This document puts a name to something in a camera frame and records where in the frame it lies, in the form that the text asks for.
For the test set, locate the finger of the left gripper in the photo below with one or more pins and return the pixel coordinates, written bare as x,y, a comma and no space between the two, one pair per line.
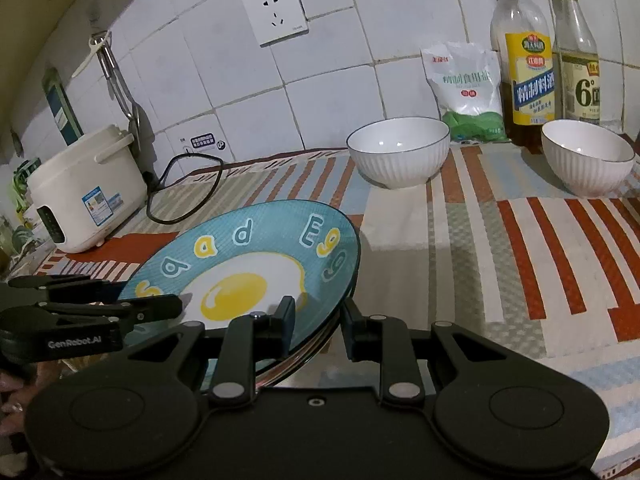
131,312
62,289

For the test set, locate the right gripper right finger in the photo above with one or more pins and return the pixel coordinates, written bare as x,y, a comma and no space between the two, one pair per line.
387,342

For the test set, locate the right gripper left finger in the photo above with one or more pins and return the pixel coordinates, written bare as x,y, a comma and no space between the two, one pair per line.
244,342

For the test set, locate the blue fried egg plate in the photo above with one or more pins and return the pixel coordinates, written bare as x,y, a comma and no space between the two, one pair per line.
247,260

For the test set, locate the white ribbed bowl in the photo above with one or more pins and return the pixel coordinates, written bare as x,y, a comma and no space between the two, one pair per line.
400,152
590,160

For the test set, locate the person left hand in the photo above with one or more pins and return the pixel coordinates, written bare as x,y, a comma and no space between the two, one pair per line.
21,394

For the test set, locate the white rice cooker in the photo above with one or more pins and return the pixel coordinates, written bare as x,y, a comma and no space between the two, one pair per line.
86,191

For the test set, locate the striped patchwork table cloth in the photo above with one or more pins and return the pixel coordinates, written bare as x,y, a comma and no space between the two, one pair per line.
493,243

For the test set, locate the hanging metal spatula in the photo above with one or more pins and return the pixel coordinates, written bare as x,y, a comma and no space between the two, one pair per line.
119,89

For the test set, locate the blue hanging grater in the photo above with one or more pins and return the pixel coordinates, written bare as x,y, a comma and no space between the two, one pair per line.
59,104

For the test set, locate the white hanging peeler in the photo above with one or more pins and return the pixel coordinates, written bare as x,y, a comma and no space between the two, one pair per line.
92,52

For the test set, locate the white green salt bag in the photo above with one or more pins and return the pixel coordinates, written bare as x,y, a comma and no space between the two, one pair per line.
465,79

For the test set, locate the cooking wine bottle yellow label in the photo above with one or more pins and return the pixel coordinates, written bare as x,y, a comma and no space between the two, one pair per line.
519,33

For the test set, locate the vinegar bottle yellow cap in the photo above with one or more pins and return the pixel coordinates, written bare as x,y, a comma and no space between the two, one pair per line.
576,65

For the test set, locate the wall label sticker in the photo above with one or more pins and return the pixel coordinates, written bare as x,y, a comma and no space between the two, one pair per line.
205,143

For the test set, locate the white wall socket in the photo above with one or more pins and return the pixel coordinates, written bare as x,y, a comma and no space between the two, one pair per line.
275,20

